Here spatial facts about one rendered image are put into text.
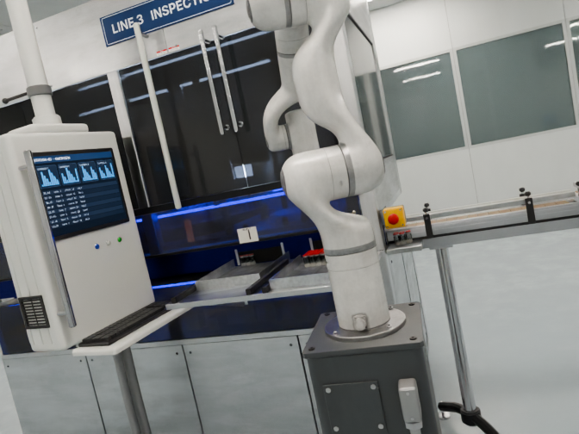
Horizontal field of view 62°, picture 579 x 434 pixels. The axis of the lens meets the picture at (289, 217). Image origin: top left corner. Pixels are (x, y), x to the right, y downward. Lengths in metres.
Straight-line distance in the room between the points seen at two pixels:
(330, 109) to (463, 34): 5.47
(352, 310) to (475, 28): 5.62
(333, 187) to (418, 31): 5.53
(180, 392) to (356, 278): 1.47
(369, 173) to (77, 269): 1.19
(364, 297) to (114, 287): 1.17
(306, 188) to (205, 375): 1.41
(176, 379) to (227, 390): 0.26
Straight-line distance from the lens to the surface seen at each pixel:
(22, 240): 1.84
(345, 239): 1.05
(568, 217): 1.95
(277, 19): 1.12
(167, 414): 2.48
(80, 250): 1.91
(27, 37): 2.09
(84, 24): 2.35
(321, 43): 1.09
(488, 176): 6.42
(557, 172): 6.52
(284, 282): 1.55
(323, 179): 1.03
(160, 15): 2.13
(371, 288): 1.08
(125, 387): 2.21
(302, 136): 1.44
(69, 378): 2.74
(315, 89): 1.07
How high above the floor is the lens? 1.26
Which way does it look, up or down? 6 degrees down
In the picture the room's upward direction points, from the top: 12 degrees counter-clockwise
